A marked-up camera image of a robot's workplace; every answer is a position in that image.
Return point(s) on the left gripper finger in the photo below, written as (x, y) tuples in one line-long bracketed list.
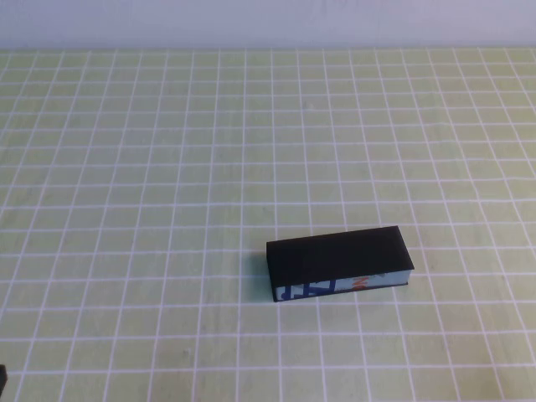
[(2, 375)]

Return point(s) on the black glasses case box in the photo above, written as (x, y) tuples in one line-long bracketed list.
[(335, 255)]

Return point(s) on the green white checkered tablecloth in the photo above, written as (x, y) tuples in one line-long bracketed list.
[(125, 167)]

